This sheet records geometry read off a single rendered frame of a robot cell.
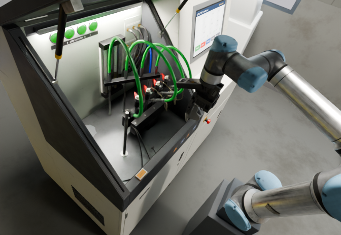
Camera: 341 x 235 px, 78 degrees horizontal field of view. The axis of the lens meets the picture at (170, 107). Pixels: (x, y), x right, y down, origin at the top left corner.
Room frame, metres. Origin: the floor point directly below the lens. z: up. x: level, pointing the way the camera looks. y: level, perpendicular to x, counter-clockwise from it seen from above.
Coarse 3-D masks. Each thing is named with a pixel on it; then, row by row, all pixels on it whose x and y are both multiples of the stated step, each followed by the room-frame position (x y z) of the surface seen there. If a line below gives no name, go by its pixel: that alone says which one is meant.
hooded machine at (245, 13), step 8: (232, 0) 2.35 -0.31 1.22; (240, 0) 2.32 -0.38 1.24; (248, 0) 2.30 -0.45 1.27; (256, 0) 2.30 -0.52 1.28; (232, 8) 2.34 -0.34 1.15; (240, 8) 2.32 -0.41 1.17; (248, 8) 2.29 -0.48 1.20; (256, 8) 2.41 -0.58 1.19; (232, 16) 2.33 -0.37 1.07; (240, 16) 2.31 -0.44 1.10; (248, 16) 2.28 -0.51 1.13; (256, 16) 2.59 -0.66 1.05; (232, 24) 2.28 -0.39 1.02; (240, 24) 2.26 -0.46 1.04; (248, 24) 2.27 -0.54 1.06; (256, 24) 2.54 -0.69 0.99; (232, 32) 2.27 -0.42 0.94; (240, 32) 2.24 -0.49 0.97; (248, 32) 2.22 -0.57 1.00; (240, 40) 2.23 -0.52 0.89; (248, 40) 2.46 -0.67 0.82; (240, 48) 2.22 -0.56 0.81
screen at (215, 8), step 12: (216, 0) 1.48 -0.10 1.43; (204, 12) 1.34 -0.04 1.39; (216, 12) 1.49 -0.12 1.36; (192, 24) 1.21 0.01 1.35; (204, 24) 1.34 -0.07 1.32; (216, 24) 1.50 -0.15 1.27; (192, 36) 1.21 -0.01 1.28; (204, 36) 1.35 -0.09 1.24; (192, 48) 1.21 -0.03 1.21; (204, 48) 1.36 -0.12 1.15; (192, 60) 1.21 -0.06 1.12
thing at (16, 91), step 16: (0, 0) 0.63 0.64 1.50; (0, 32) 0.58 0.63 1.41; (0, 48) 0.60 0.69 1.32; (0, 64) 0.64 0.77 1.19; (16, 80) 0.59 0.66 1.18; (16, 96) 0.63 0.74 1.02; (16, 112) 0.68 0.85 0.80; (32, 112) 0.58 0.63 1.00; (32, 128) 0.62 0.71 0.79; (32, 144) 0.67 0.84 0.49; (48, 160) 0.60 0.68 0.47
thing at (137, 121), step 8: (160, 88) 1.02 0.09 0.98; (160, 96) 0.97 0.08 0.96; (168, 96) 0.97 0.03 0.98; (144, 104) 0.85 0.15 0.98; (160, 104) 0.89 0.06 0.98; (168, 104) 0.96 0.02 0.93; (144, 112) 0.79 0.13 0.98; (152, 112) 0.81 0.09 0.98; (160, 112) 0.89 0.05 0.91; (128, 120) 0.72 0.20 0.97; (136, 120) 0.72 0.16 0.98; (144, 120) 0.74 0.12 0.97; (152, 120) 0.82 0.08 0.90; (136, 128) 0.68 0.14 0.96
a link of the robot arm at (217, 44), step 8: (216, 40) 0.60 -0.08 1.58; (224, 40) 0.61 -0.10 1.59; (232, 40) 0.62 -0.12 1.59; (216, 48) 0.59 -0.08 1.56; (224, 48) 0.58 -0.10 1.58; (232, 48) 0.59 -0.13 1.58; (208, 56) 0.61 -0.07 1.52; (216, 56) 0.58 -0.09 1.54; (224, 56) 0.57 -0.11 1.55; (208, 64) 0.59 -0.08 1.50; (216, 64) 0.58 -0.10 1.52; (208, 72) 0.59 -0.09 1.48; (216, 72) 0.58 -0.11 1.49
